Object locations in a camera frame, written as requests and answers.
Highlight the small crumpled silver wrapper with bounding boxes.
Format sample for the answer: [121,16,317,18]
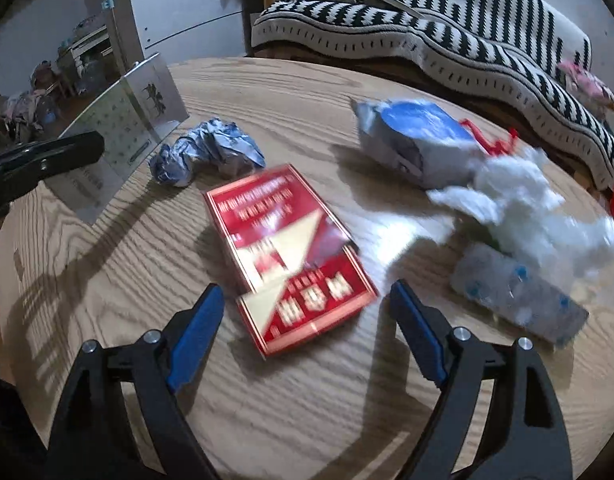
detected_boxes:
[148,117,266,188]

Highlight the clear plastic pack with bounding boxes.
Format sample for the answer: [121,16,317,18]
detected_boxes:
[449,242,590,348]

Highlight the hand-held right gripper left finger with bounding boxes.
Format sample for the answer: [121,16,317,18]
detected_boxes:
[44,282,226,480]

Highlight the red plastic ribbon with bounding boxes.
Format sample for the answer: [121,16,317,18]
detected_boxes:
[457,117,522,156]

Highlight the grey book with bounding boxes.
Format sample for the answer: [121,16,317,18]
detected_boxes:
[367,0,425,18]

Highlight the white rack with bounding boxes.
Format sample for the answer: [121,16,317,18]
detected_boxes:
[57,25,112,91]

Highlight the pile of clothes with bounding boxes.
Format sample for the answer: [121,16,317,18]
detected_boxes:
[0,60,62,143]

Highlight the pink cushion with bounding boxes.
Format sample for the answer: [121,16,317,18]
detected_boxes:
[557,57,614,106]

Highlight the green and silver box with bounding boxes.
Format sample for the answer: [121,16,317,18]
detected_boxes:
[46,52,189,226]

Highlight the black-white striped sofa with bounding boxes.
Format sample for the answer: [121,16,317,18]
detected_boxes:
[251,0,614,188]

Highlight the red and gold box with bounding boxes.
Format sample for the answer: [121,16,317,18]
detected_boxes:
[203,162,380,359]

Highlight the white plastic bag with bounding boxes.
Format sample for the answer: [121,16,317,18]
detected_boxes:
[427,147,614,261]

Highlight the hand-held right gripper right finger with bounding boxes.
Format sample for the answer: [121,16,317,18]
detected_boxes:
[389,280,574,480]

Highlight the white cabinet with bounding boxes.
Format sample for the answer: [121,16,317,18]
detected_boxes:
[124,0,248,61]

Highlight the blue and silver bag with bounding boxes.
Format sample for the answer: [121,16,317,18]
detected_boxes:
[351,97,480,191]

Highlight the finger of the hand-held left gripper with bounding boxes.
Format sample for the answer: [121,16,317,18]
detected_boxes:
[0,131,105,226]

